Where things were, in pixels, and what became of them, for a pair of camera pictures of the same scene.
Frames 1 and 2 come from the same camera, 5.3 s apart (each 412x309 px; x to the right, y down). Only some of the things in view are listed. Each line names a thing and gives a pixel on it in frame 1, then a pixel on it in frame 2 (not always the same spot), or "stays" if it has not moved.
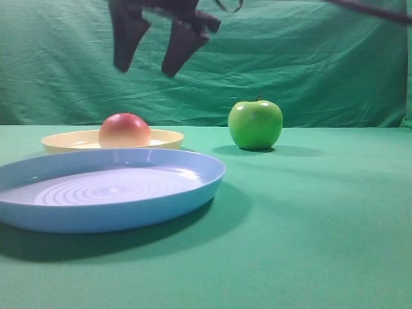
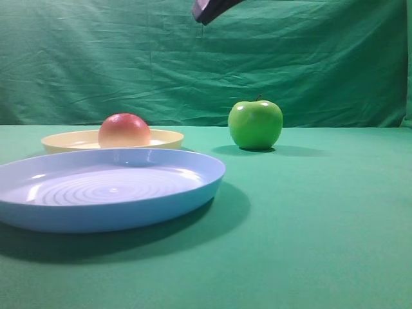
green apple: (255, 125) stays
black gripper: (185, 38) → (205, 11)
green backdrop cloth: (325, 64) stays
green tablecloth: (322, 219) stays
